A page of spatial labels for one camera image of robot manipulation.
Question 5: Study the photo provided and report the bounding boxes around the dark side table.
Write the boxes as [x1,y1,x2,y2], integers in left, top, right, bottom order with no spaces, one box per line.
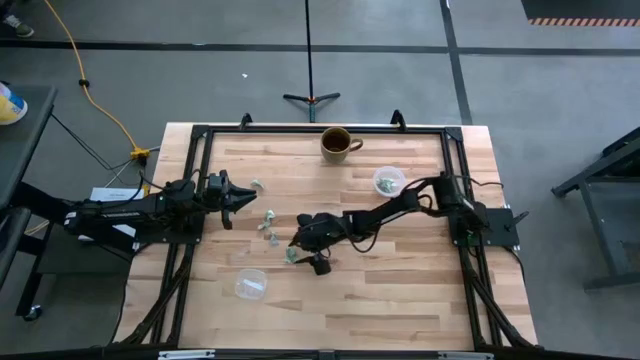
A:
[0,83,59,211]

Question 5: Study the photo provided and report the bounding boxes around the white paper sheet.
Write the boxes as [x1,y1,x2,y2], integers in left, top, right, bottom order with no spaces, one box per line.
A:
[77,186,147,242]

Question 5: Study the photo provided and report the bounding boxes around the thin black floor cable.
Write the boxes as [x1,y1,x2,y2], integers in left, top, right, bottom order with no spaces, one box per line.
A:
[49,112,137,174]

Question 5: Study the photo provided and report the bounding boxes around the black mat orange striped edge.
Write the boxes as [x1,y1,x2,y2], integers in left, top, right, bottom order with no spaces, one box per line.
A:
[519,0,640,28]

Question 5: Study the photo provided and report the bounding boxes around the silver metal bracket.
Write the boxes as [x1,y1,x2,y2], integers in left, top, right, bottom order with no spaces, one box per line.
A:
[157,349,217,360]
[437,351,496,360]

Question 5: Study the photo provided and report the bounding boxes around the yellow white blue container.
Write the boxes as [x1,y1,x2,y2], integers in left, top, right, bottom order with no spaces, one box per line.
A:
[0,82,29,126]

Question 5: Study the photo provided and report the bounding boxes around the black metal table frame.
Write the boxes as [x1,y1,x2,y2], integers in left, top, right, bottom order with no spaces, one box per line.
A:
[549,125,640,292]

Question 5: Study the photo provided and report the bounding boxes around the clear cup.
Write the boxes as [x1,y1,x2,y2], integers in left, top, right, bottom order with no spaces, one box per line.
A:
[233,268,269,301]
[372,165,407,199]

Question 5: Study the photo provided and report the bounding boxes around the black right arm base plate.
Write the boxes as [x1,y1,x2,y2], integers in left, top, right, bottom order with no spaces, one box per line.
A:
[452,206,530,250]

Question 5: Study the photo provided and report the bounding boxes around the black cart frame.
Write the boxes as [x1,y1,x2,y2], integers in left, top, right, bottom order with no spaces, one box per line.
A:
[0,179,144,321]

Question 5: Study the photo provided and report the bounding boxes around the person's shoe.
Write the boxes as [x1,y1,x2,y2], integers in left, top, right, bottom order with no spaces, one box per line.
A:
[1,13,36,39]

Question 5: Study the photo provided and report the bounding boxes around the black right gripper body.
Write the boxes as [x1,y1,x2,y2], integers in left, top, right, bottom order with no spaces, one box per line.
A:
[294,211,351,277]

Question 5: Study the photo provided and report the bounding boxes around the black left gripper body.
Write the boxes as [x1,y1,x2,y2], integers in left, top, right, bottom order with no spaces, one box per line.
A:
[205,168,235,232]

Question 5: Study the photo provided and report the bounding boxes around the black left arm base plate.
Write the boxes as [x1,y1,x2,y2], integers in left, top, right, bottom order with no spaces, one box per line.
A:
[132,192,207,247]

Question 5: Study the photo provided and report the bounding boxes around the clear cup lower left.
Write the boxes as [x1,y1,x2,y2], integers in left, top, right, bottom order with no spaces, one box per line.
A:
[233,268,269,301]

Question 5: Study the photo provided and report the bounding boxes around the yellow extension cable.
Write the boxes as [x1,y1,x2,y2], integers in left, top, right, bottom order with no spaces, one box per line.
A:
[43,0,144,154]

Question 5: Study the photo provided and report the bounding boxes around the clear cup upper right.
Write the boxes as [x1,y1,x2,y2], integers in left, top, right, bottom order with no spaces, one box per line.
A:
[372,165,407,199]

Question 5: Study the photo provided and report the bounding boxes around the olive green ceramic mug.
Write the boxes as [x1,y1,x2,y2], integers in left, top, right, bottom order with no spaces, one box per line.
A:
[319,126,365,165]

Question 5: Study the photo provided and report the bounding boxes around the black tripod stand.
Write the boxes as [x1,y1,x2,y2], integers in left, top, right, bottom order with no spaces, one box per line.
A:
[282,0,342,124]

